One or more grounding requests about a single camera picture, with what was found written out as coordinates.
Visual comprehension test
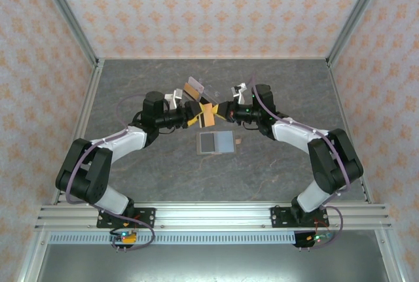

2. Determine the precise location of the yellow card with black stripe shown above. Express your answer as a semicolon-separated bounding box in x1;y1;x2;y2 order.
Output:
191;101;219;129

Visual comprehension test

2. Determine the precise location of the clear plastic case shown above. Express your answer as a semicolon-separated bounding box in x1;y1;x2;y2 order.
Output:
197;130;243;156

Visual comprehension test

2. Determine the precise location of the orange card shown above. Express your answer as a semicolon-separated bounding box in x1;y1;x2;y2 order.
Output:
183;82;202;99

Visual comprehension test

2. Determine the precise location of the clear acrylic card stand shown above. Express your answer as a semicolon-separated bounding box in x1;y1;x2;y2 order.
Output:
182;75;227;108

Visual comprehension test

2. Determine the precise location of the blue-grey card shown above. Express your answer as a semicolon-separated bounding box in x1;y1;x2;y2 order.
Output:
214;132;235;152

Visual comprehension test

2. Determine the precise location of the circuit board with yellow connector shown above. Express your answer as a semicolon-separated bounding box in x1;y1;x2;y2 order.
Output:
109;229;138;243

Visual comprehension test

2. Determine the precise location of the circuit board with green light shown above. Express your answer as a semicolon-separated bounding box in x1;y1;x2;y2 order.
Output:
306;232;333;243

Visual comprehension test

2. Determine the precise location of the grey metal sheet panel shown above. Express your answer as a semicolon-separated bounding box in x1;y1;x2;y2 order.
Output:
35;244;384;282

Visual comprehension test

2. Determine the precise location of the aluminium table side rail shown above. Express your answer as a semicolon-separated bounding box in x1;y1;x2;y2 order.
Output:
327;61;374;205
52;59;105;205

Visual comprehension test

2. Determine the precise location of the long aluminium mounting rail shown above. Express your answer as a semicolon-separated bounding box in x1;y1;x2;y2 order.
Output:
34;203;392;230

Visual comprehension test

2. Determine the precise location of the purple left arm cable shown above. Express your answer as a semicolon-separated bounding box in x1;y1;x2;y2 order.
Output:
65;95;155;251

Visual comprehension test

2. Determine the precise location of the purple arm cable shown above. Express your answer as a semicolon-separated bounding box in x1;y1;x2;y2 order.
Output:
65;95;155;251
250;74;353;251

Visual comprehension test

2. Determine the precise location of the grey slotted cable duct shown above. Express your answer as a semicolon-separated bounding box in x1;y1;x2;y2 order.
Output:
48;232;335;246

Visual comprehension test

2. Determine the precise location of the aluminium frame post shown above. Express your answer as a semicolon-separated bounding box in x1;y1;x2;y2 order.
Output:
326;0;390;66
34;0;100;67

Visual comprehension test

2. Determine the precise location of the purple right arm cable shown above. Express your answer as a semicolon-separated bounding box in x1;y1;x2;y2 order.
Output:
250;74;353;251

